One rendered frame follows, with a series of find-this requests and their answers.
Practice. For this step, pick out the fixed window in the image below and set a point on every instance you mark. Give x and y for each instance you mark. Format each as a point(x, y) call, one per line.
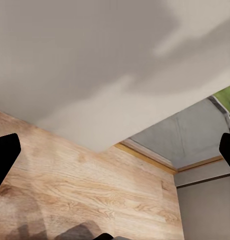
point(185, 140)

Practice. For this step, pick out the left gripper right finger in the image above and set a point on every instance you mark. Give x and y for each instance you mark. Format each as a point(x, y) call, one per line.
point(224, 147)

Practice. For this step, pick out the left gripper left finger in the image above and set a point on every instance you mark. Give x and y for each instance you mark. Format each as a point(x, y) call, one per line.
point(10, 148)

